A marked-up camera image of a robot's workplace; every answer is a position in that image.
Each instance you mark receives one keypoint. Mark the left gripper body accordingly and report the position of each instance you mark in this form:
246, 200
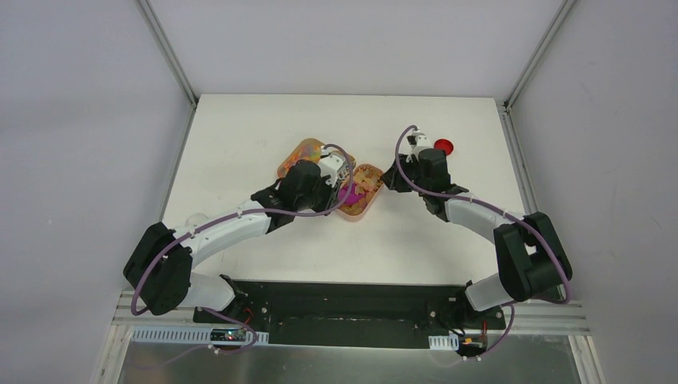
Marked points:
329, 192

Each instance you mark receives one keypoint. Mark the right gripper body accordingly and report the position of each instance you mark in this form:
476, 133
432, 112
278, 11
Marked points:
410, 166

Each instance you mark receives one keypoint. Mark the magenta plastic scoop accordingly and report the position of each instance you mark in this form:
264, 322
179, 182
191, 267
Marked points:
348, 196

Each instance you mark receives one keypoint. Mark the clear plastic jar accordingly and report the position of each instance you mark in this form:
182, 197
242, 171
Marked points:
196, 220

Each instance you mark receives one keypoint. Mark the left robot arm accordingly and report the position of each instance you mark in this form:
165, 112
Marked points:
161, 268

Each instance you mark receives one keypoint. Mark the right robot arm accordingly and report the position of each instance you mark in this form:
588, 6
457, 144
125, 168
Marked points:
530, 257

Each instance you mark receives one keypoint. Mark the tray of lollipop candies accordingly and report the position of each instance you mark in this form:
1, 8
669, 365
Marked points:
348, 162

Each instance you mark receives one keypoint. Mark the tray of gummy candies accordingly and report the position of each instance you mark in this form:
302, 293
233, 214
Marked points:
308, 149

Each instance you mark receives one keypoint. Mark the tray of popsicle candies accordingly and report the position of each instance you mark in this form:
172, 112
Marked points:
367, 177

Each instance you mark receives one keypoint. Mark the red jar lid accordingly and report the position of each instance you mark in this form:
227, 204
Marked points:
444, 145

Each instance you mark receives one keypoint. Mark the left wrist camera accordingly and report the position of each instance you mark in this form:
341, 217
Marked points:
329, 164

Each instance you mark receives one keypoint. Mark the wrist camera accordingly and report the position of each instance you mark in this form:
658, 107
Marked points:
329, 164
418, 141

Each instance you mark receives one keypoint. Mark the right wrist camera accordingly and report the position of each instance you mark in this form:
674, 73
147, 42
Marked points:
418, 141

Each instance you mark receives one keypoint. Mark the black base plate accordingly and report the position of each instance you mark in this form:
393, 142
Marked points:
357, 315

